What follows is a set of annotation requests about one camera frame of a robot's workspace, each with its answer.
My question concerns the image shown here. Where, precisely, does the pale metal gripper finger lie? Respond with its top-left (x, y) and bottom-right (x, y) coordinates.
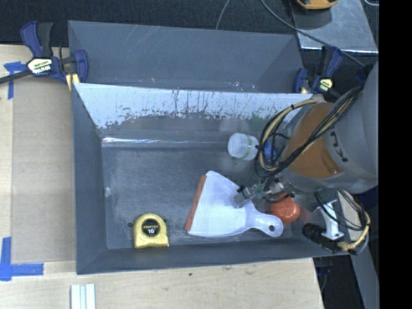
top-left (237, 185), bottom-right (257, 200)
top-left (232, 192), bottom-right (253, 209)

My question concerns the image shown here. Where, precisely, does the white dustpan with orange edge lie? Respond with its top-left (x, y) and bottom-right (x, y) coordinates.
top-left (183, 170), bottom-right (285, 238)

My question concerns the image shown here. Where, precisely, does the orange ball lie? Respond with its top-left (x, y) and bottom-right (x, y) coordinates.
top-left (269, 194), bottom-right (301, 224)

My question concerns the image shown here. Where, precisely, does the grey metal bin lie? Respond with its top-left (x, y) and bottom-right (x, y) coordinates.
top-left (66, 19), bottom-right (355, 276)

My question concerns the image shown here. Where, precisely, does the yellow tape measure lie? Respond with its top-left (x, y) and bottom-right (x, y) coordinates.
top-left (132, 212), bottom-right (170, 249)

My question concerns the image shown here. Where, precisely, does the pale wood board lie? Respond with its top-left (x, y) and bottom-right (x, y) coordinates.
top-left (10, 75), bottom-right (78, 265)

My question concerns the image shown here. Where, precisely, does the black cylinder on white bracket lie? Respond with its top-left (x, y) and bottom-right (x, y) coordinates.
top-left (301, 200), bottom-right (347, 254)

